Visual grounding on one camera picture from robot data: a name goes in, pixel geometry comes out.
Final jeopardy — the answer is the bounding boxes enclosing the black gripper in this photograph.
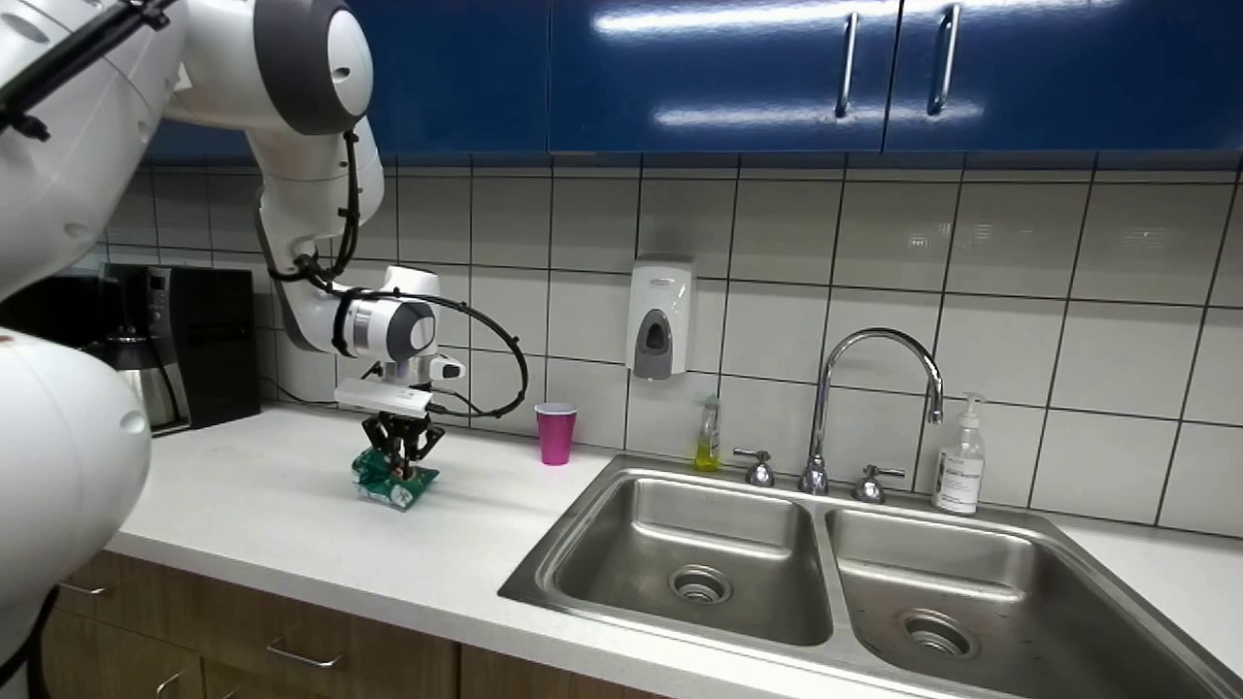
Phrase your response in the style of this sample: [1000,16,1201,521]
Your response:
[362,411,445,486]

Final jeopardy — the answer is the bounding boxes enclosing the green snack packet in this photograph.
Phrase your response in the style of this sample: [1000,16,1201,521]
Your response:
[355,449,436,511]

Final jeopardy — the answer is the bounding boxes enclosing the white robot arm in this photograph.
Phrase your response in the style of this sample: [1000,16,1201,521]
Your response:
[0,0,450,699]

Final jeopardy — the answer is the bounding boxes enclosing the stainless steel double sink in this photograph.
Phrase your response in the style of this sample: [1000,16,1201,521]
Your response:
[504,459,1243,699]

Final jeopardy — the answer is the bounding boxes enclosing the pink plastic cup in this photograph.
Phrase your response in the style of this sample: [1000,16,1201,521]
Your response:
[535,402,579,465]

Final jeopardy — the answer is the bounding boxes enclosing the black coffee maker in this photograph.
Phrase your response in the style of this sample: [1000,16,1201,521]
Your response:
[0,262,262,432]

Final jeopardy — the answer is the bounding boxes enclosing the yellow dish soap bottle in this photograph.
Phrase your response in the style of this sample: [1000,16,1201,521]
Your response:
[693,397,724,472]

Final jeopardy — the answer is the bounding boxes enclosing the wooden base cabinet drawers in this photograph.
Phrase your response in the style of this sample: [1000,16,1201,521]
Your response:
[34,552,651,699]

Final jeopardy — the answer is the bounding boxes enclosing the chrome gooseneck faucet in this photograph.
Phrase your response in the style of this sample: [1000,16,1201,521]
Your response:
[730,320,947,504]

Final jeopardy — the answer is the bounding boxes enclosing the clear hand soap bottle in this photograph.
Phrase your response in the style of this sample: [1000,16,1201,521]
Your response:
[935,398,986,511]

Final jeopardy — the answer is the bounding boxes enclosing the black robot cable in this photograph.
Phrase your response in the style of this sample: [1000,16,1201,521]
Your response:
[266,120,533,423]

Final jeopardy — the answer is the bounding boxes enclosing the white wall soap dispenser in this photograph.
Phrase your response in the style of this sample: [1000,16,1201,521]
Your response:
[625,262,693,380]

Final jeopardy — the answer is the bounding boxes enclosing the blue upper wall cabinets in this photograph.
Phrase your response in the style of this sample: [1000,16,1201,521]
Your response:
[155,0,1243,164]

